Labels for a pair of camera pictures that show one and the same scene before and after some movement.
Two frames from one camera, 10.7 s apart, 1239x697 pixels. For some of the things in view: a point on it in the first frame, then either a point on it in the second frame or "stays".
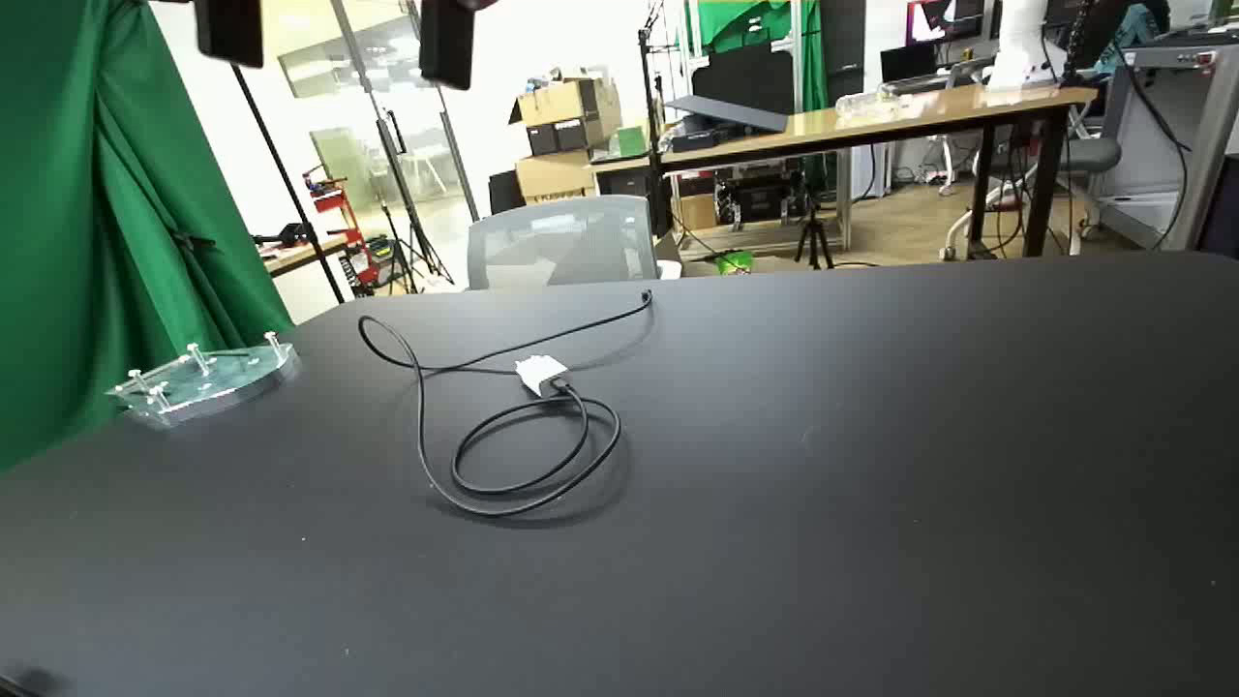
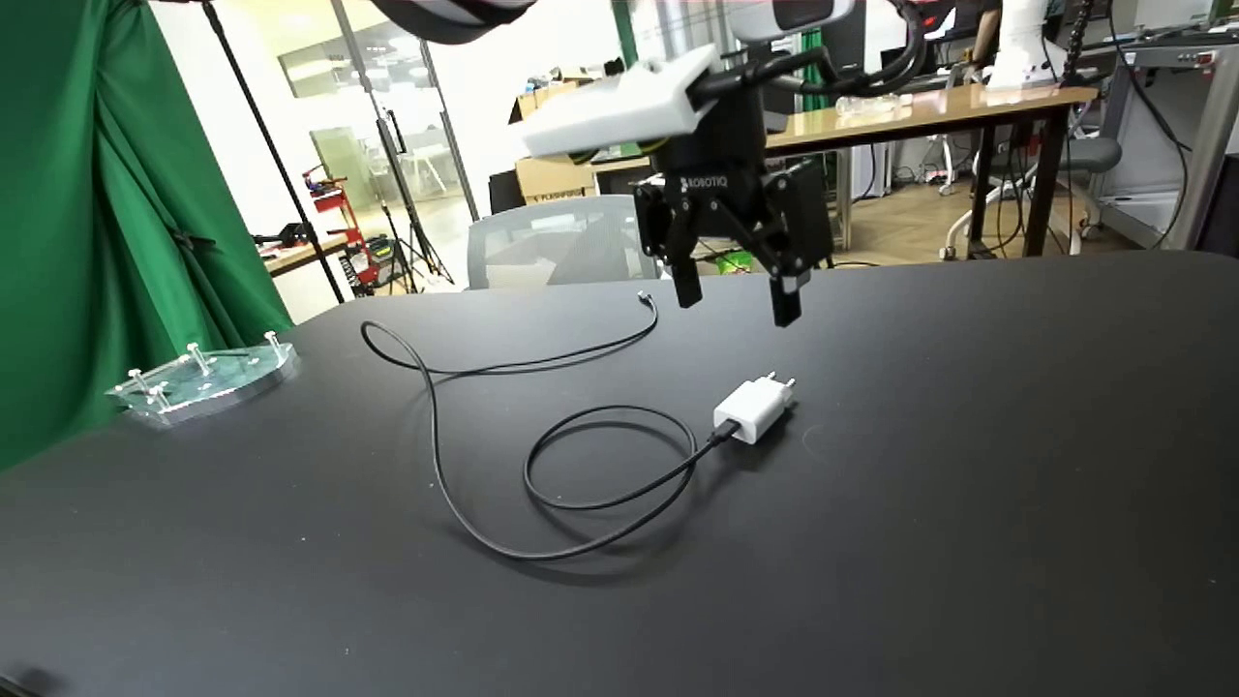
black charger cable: (583, 400) to (592, 409)
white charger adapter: (538, 369) to (752, 404)
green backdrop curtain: (122, 222) stays
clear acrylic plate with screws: (209, 382) stays
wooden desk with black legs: (884, 116) stays
